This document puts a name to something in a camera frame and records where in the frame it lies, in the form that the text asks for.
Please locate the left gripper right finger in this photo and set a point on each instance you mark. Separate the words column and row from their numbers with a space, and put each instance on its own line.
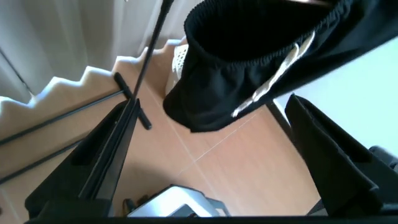
column 345, row 174

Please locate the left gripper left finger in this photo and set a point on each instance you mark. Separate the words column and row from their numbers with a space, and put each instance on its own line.
column 87, row 174

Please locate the black shorts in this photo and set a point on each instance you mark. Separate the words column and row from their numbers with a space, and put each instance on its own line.
column 224, row 87

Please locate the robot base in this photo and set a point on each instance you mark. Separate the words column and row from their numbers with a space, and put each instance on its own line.
column 174, row 202

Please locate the black clothes rack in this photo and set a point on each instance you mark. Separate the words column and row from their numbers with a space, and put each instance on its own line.
column 120, row 81

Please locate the white laundry basket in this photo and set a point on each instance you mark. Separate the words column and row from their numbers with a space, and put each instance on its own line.
column 178, row 59

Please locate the beige curtain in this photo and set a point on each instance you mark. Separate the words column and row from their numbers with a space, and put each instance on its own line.
column 62, row 37

